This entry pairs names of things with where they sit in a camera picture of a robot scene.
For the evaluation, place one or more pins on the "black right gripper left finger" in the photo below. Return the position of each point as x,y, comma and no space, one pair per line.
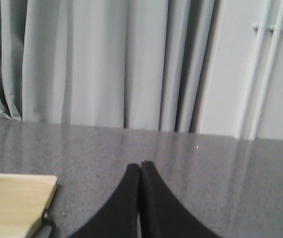
117,218

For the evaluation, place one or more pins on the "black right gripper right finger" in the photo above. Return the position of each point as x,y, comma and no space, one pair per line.
161,214

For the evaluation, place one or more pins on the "wooden cutting board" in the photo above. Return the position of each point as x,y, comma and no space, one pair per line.
23,198

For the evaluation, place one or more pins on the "grey curtain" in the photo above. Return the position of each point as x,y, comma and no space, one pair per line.
114,63

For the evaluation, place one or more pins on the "black board handle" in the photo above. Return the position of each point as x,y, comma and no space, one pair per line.
49,221

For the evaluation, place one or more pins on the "white wall pipe left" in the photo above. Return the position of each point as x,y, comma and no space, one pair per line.
252,68

